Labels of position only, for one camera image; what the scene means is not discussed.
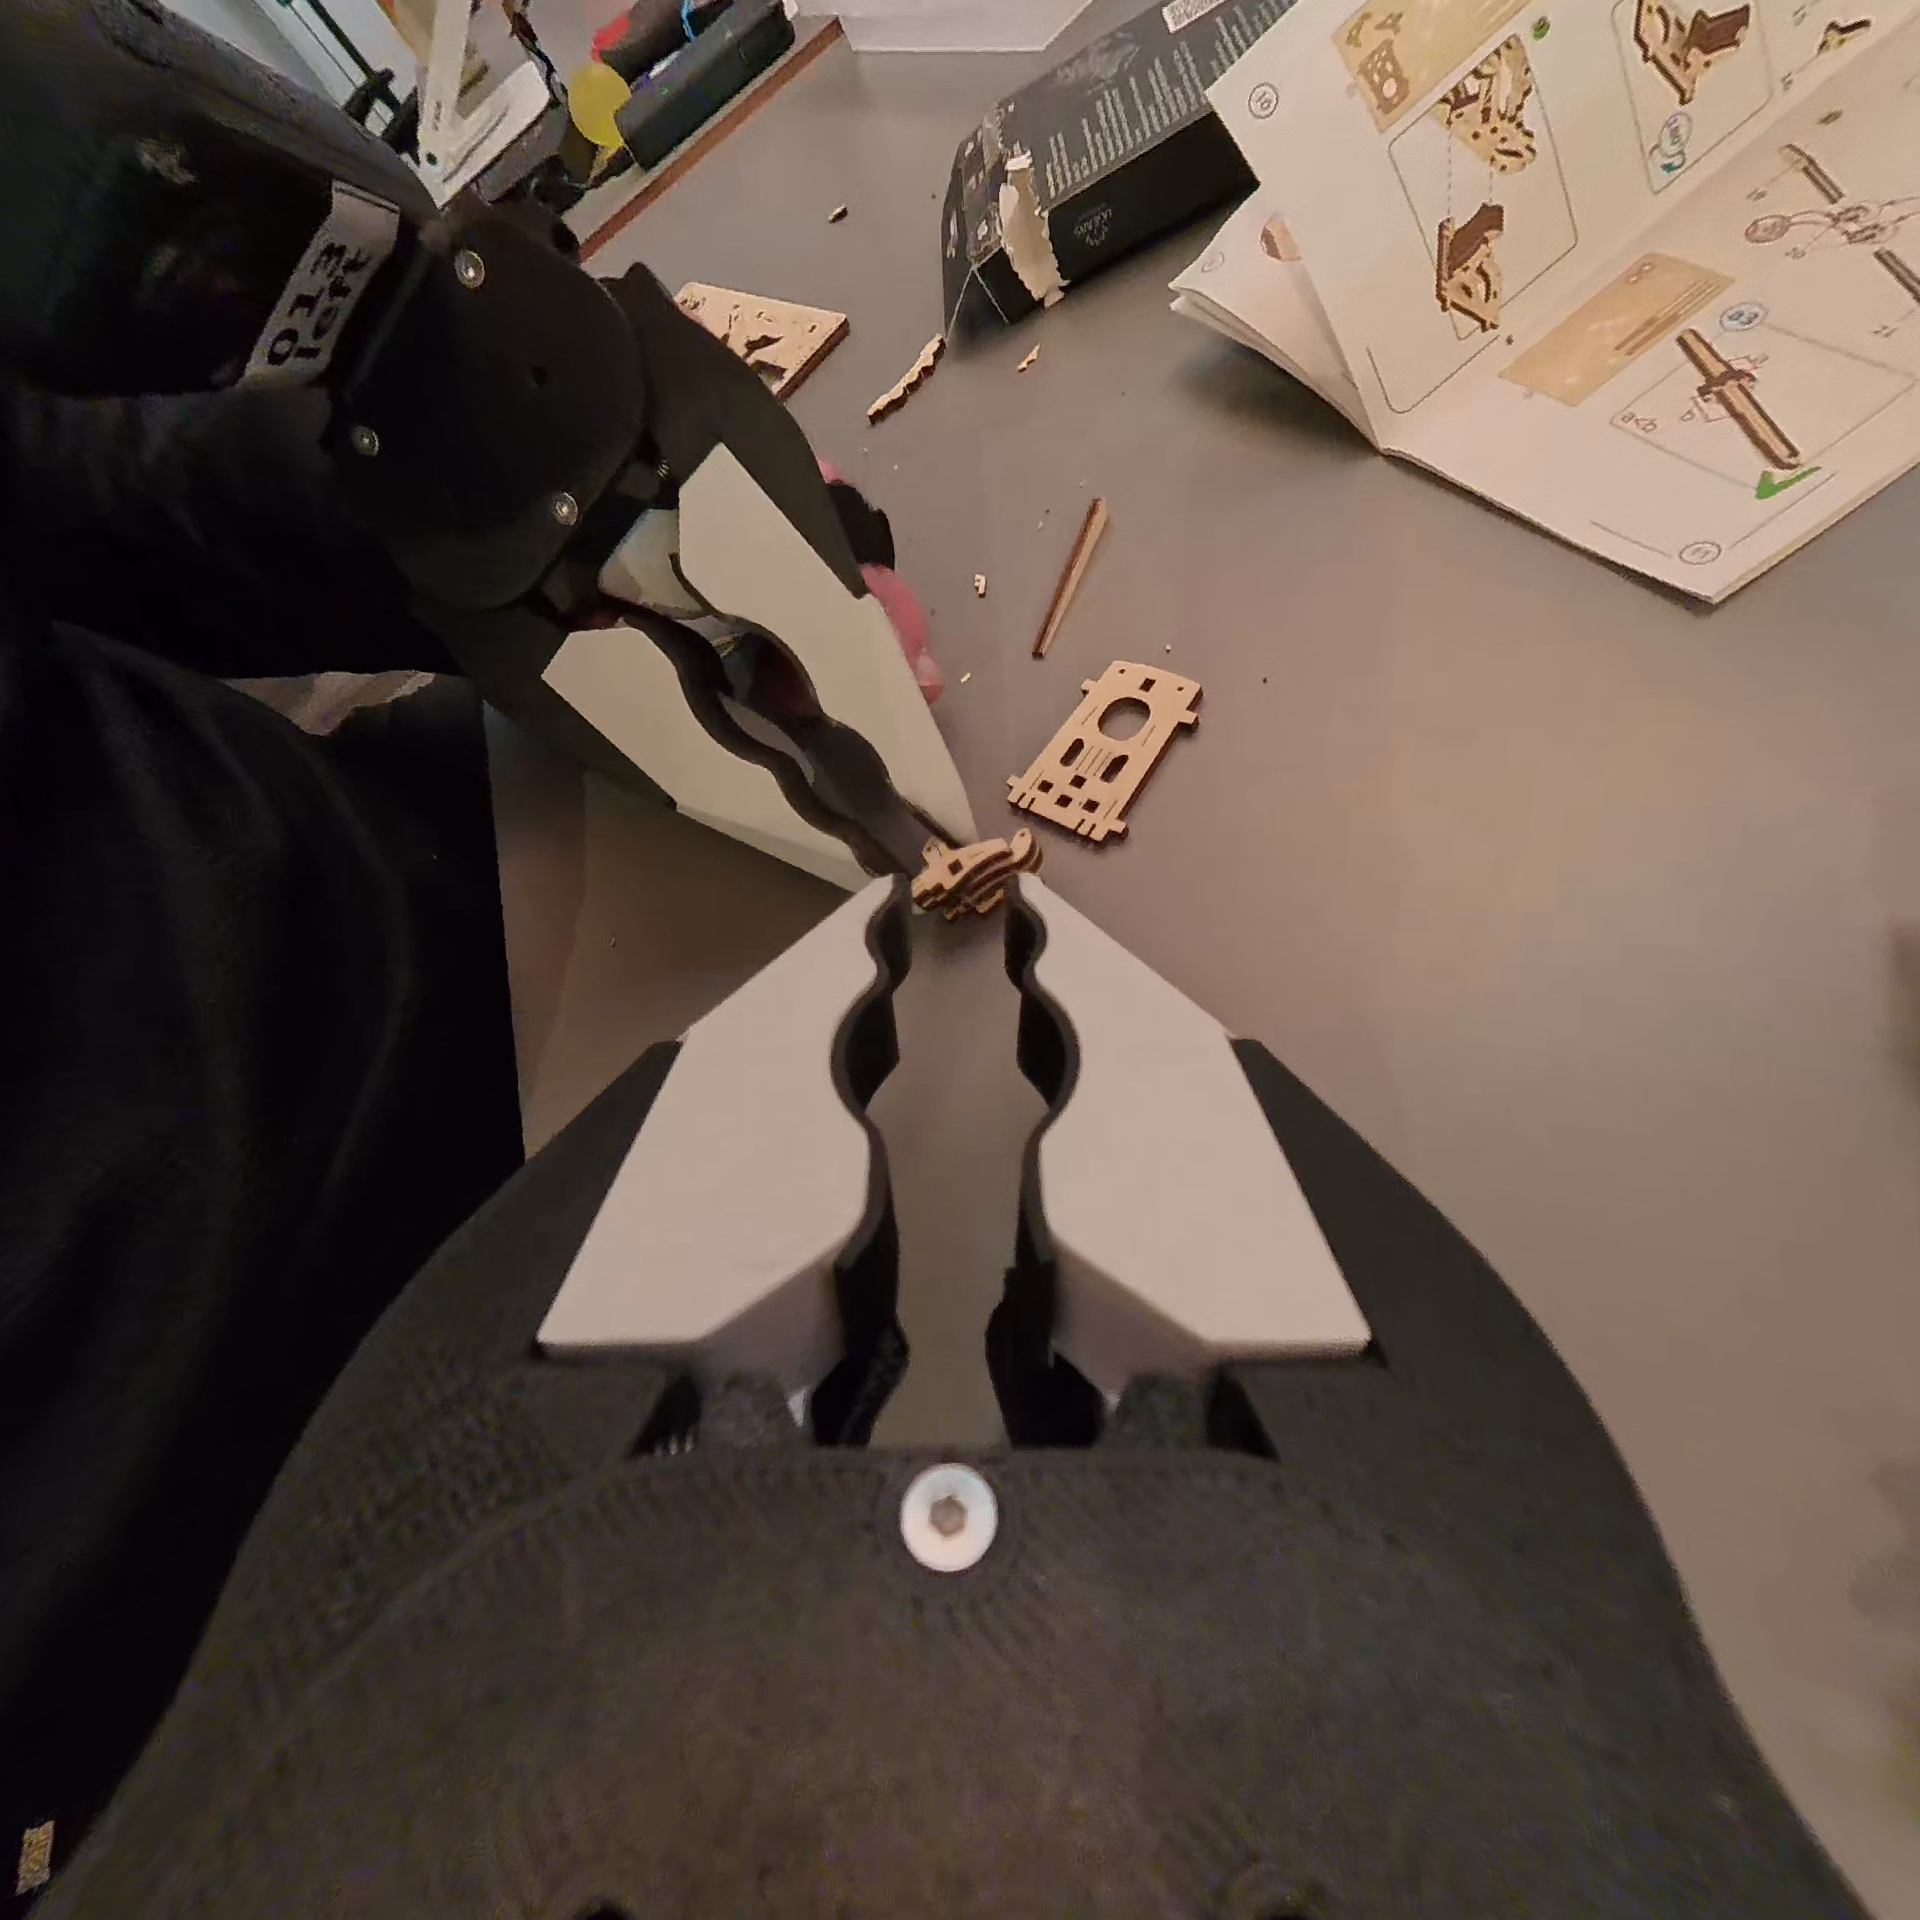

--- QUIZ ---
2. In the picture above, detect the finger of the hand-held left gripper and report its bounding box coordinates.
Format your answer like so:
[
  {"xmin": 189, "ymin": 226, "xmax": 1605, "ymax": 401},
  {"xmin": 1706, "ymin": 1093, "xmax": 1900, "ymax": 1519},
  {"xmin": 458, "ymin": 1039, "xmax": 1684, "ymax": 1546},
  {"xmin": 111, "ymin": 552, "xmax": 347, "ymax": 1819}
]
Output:
[
  {"xmin": 451, "ymin": 592, "xmax": 922, "ymax": 889},
  {"xmin": 592, "ymin": 264, "xmax": 980, "ymax": 873}
]

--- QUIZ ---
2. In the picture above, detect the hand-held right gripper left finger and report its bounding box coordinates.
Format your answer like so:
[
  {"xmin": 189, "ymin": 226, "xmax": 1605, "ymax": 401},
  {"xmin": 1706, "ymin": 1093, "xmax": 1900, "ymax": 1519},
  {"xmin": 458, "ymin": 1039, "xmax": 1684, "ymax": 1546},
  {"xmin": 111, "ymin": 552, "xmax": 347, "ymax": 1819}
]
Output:
[{"xmin": 538, "ymin": 877, "xmax": 914, "ymax": 1449}]

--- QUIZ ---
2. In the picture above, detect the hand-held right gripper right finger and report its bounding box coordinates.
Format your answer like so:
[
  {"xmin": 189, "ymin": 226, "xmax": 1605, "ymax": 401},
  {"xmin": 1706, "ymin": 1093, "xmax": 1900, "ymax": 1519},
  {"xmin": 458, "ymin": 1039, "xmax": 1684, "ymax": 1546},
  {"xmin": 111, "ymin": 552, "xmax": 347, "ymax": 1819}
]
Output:
[{"xmin": 987, "ymin": 873, "xmax": 1373, "ymax": 1449}]

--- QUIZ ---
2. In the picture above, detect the small wooden model part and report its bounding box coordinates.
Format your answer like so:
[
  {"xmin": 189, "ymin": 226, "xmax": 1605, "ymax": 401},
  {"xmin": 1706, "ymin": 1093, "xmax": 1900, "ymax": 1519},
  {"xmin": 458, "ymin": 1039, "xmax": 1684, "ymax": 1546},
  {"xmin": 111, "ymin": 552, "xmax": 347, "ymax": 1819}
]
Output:
[{"xmin": 909, "ymin": 828, "xmax": 1045, "ymax": 923}]

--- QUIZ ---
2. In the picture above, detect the person's left hand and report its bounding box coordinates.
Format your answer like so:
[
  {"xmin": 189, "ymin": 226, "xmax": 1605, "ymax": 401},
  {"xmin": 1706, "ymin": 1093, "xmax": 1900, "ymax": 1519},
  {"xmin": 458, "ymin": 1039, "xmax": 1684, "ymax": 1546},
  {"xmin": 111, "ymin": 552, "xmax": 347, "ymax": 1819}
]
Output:
[{"xmin": 816, "ymin": 461, "xmax": 954, "ymax": 711}]

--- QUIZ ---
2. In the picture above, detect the thin wooden stick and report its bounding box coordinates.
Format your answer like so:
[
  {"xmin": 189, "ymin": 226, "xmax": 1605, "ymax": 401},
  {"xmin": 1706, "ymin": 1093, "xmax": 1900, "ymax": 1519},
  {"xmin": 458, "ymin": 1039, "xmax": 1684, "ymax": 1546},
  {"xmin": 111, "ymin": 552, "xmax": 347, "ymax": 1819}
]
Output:
[{"xmin": 1032, "ymin": 499, "xmax": 1113, "ymax": 664}]

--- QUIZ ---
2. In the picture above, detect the flat wooden plate with holes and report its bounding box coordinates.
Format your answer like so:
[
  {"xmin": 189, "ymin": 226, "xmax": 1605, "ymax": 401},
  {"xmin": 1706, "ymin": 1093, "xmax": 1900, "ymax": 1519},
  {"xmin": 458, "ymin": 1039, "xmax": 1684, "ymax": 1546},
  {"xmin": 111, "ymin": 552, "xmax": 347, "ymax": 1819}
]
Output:
[{"xmin": 1001, "ymin": 660, "xmax": 1207, "ymax": 845}]

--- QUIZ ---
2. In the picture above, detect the jagged wooden strip piece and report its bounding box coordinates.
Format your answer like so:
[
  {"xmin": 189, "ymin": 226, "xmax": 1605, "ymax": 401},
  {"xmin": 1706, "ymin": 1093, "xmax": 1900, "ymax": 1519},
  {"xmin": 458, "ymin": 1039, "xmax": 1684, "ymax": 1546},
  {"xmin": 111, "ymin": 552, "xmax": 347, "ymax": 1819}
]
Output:
[{"xmin": 864, "ymin": 333, "xmax": 951, "ymax": 427}]

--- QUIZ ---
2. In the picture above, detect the wooden laser-cut sheet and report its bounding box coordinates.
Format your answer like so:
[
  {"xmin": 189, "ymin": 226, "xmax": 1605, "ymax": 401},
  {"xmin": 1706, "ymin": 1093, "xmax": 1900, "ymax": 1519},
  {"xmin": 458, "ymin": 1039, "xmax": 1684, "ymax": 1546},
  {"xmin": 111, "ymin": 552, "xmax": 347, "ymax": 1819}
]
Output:
[{"xmin": 671, "ymin": 282, "xmax": 851, "ymax": 401}]

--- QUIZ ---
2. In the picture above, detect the long black case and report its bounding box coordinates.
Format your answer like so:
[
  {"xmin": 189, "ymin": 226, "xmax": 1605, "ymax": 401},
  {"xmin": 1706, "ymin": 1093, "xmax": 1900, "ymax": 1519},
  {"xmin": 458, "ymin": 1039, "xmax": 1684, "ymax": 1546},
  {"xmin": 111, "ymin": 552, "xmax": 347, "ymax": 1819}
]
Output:
[{"xmin": 609, "ymin": 0, "xmax": 799, "ymax": 170}]

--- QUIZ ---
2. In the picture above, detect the black cardboard box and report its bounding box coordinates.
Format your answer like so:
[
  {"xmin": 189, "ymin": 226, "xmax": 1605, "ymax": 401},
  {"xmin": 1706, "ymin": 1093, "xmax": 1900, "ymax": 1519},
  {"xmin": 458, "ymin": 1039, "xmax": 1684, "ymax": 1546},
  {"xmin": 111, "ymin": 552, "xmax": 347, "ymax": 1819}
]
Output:
[{"xmin": 939, "ymin": 0, "xmax": 1308, "ymax": 338}]

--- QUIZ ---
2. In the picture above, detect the white instruction booklet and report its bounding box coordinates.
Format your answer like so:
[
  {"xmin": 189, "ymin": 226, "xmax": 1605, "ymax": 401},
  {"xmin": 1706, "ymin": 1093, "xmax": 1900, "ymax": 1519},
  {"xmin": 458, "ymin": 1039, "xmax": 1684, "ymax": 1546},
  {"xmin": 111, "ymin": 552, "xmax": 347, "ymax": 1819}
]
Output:
[{"xmin": 1170, "ymin": 0, "xmax": 1920, "ymax": 605}]

